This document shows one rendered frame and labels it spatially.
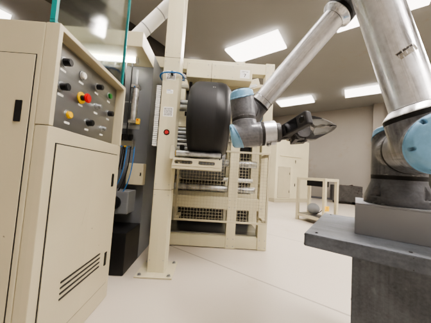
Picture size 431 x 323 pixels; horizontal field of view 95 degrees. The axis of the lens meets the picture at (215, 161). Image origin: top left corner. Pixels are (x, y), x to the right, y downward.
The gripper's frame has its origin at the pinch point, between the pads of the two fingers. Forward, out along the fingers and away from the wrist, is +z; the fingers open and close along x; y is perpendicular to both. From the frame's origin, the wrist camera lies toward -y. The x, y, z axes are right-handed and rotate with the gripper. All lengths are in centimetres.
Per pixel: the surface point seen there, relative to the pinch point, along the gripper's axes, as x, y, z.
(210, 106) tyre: -42, 50, -47
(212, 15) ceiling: -322, 215, -43
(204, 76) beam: -94, 87, -53
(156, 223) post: 32, 83, -95
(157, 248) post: 51, 86, -95
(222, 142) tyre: -20, 64, -41
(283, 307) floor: 85, 70, -12
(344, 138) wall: -224, 700, 432
